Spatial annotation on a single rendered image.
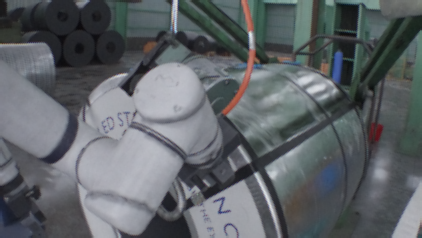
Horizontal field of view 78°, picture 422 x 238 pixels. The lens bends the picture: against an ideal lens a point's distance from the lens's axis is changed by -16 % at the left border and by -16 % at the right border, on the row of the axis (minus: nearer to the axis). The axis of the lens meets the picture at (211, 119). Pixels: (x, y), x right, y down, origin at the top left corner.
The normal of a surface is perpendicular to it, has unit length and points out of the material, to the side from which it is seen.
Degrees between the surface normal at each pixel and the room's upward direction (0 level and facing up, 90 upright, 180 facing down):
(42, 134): 98
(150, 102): 48
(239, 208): 90
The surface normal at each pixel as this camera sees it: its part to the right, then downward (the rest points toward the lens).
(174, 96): -0.15, -0.47
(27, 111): 0.84, 0.06
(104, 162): -0.43, -0.54
